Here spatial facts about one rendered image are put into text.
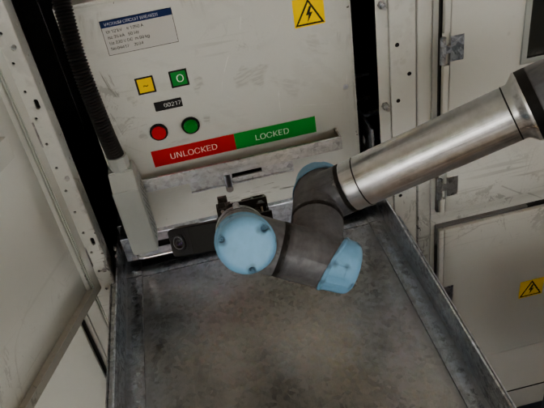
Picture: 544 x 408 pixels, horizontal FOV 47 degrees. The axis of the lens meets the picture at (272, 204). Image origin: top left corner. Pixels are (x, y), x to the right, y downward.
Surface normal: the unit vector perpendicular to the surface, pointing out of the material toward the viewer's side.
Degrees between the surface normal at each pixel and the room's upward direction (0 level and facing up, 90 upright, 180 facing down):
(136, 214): 90
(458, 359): 0
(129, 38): 90
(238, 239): 60
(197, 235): 66
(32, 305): 90
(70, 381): 90
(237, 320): 0
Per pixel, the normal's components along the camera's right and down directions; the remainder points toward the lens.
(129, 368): -0.14, -0.80
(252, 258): 0.09, 0.09
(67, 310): 0.97, 0.00
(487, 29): 0.18, 0.56
